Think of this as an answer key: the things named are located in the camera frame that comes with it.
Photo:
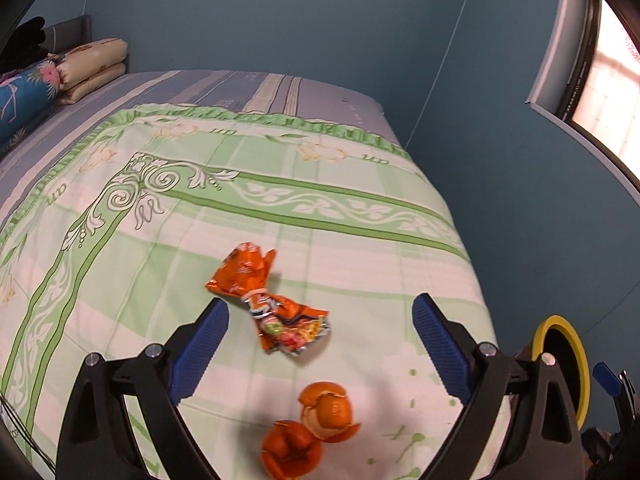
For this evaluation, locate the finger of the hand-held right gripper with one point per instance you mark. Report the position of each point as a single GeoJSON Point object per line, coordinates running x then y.
{"type": "Point", "coordinates": [597, 452]}
{"type": "Point", "coordinates": [606, 379]}

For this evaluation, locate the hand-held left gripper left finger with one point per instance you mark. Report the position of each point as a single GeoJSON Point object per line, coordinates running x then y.
{"type": "Point", "coordinates": [200, 350]}

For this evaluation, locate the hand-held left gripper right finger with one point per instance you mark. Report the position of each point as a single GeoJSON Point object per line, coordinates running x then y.
{"type": "Point", "coordinates": [440, 345]}

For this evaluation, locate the yellow-rimmed bin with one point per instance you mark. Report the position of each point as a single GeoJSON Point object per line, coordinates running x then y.
{"type": "Point", "coordinates": [583, 385]}

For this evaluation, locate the orange snack wrapper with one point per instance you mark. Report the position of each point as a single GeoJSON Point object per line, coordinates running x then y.
{"type": "Point", "coordinates": [245, 275]}

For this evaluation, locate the orange peel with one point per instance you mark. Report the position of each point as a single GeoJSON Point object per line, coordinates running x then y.
{"type": "Point", "coordinates": [290, 447]}
{"type": "Point", "coordinates": [330, 410]}

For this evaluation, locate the green printed blanket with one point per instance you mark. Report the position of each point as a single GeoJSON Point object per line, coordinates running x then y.
{"type": "Point", "coordinates": [300, 240]}

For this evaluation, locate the bed with striped sheet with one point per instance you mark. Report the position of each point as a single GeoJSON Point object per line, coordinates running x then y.
{"type": "Point", "coordinates": [200, 87]}

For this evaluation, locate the beige floral pillows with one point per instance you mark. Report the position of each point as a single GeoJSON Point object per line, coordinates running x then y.
{"type": "Point", "coordinates": [92, 62]}

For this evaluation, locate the blue floral bolster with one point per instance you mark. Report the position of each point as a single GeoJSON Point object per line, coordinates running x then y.
{"type": "Point", "coordinates": [25, 95]}

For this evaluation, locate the window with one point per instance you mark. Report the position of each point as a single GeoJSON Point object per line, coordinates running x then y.
{"type": "Point", "coordinates": [610, 60]}

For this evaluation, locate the grey padded headboard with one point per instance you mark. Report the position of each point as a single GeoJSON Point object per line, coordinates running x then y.
{"type": "Point", "coordinates": [70, 32]}

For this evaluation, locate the black folded clothing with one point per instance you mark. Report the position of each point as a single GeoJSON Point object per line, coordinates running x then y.
{"type": "Point", "coordinates": [22, 42]}

